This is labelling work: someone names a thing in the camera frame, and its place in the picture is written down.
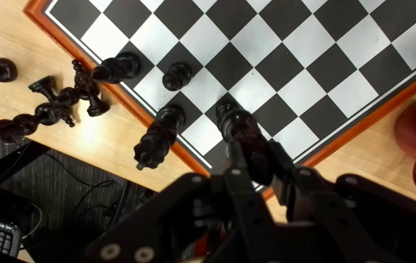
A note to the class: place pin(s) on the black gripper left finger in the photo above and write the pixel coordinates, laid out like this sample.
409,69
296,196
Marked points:
168,219

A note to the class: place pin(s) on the black white chessboard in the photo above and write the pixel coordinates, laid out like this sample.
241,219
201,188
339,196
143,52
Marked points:
314,73

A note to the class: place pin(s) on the dark wooden pawn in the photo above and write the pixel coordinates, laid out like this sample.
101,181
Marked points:
176,76

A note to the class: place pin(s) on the dark wooden bishop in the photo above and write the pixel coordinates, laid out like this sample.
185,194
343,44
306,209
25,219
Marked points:
252,146

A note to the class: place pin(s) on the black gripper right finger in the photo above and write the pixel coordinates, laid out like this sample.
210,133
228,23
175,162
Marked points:
353,219

